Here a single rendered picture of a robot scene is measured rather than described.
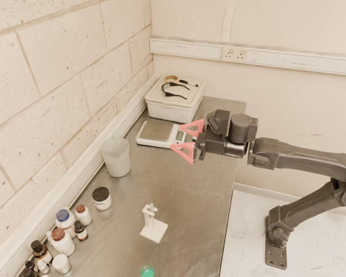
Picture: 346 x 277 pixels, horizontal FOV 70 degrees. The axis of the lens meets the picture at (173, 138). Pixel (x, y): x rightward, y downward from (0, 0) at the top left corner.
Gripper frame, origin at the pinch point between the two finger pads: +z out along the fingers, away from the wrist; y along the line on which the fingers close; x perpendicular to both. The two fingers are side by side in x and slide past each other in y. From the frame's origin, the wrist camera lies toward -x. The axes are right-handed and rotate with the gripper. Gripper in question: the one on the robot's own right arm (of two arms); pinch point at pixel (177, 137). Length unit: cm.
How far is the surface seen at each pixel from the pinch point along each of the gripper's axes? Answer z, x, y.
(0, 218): 48, 20, 31
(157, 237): 4.4, 39.3, 12.1
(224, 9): 2, -16, -100
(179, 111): 17, 31, -61
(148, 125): 32, 35, -48
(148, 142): 27, 37, -36
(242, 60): -12, 10, -94
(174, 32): 32, -2, -100
